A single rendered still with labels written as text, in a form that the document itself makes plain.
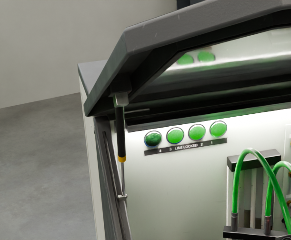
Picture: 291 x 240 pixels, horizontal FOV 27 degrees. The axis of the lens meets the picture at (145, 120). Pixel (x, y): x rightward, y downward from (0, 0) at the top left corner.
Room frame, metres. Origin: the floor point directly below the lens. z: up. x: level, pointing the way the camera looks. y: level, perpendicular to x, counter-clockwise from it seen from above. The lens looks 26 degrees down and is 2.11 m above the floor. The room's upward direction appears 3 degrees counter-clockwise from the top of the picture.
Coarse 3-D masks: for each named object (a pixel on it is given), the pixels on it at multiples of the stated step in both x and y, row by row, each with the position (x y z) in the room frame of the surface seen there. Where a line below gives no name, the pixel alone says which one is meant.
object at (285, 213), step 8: (248, 152) 1.25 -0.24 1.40; (256, 152) 1.21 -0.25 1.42; (240, 160) 1.31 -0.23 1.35; (264, 160) 1.17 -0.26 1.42; (240, 168) 1.33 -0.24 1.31; (264, 168) 1.15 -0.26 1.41; (272, 176) 1.12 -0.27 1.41; (272, 184) 1.11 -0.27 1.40; (232, 192) 1.35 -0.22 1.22; (280, 192) 1.09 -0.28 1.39; (232, 200) 1.35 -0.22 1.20; (280, 200) 1.07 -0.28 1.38; (232, 208) 1.35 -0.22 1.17; (288, 216) 1.04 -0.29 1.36; (288, 224) 1.03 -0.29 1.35; (288, 232) 1.02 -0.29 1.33
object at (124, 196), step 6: (120, 108) 1.08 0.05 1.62; (120, 114) 1.08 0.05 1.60; (120, 120) 1.09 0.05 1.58; (120, 126) 1.10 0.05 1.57; (120, 132) 1.11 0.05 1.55; (120, 138) 1.12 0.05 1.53; (120, 144) 1.13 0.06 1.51; (120, 150) 1.14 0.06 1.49; (120, 156) 1.15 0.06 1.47; (120, 162) 1.17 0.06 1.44; (120, 198) 1.22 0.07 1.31; (126, 198) 1.23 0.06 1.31; (126, 204) 1.22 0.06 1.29
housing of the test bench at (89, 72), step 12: (84, 72) 1.60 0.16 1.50; (96, 72) 1.59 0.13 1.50; (84, 84) 1.52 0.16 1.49; (84, 96) 1.56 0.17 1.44; (84, 120) 1.65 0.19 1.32; (96, 156) 1.41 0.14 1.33; (96, 168) 1.43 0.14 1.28; (96, 180) 1.48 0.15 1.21; (96, 192) 1.52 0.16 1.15; (96, 204) 1.56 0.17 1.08; (96, 216) 1.60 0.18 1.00; (96, 228) 1.65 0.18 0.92
